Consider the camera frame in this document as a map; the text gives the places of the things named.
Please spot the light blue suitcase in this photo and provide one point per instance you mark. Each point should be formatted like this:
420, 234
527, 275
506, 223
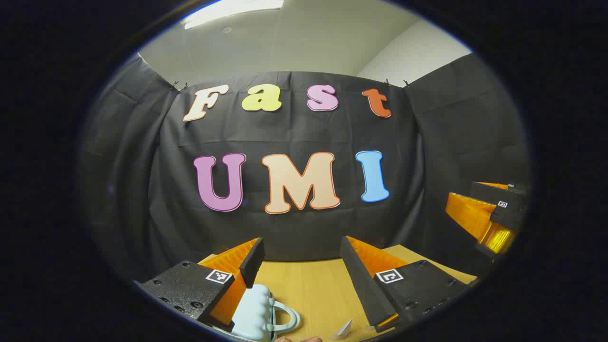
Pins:
251, 313

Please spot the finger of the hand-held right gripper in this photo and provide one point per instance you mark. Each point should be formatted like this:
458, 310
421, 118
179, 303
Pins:
470, 213
498, 191

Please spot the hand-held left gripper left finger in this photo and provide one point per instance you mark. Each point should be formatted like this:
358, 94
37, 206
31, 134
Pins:
252, 263

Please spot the black backdrop cloth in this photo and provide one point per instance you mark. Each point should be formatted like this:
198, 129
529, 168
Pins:
294, 228

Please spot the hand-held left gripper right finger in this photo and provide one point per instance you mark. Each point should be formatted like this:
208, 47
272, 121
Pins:
361, 280

